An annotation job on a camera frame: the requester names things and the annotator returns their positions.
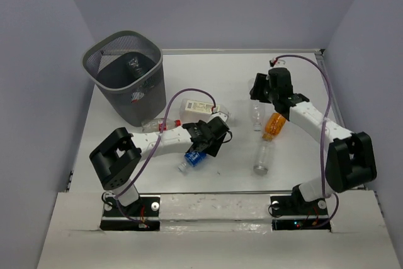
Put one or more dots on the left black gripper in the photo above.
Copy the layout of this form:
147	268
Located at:
215	146

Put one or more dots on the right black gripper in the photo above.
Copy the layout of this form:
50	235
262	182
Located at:
257	91

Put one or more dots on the clear unlabelled blue-ring bottle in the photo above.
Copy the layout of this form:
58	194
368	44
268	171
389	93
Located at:
257	113

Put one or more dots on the blue-label water bottle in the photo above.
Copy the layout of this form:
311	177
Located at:
191	160

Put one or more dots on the red-label Nongfu water bottle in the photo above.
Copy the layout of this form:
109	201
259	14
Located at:
141	92

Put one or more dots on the green-label clear bottle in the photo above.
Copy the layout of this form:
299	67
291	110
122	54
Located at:
136	67

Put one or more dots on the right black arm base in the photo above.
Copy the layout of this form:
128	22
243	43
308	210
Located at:
289	217

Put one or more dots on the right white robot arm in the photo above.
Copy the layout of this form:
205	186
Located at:
350	160

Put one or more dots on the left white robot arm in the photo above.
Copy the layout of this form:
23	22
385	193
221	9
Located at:
115	159

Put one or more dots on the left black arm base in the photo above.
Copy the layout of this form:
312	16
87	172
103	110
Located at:
141	217

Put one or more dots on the grey mesh waste bin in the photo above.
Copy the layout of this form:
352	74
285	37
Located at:
106	64

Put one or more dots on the orange bottle orange cap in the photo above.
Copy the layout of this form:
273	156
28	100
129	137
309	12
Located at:
273	126

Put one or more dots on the large clear beige-label bottle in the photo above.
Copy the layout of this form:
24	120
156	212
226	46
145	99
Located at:
192	111

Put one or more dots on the clear jar silver lid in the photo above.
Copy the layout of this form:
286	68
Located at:
263	158

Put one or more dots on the small red-label cola bottle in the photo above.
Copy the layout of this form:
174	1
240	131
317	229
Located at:
155	125

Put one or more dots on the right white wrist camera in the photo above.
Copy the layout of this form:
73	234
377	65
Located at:
277	63

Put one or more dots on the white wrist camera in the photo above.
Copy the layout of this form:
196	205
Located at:
222	113
277	63

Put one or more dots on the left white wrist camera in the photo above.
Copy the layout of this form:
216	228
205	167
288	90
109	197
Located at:
222	113

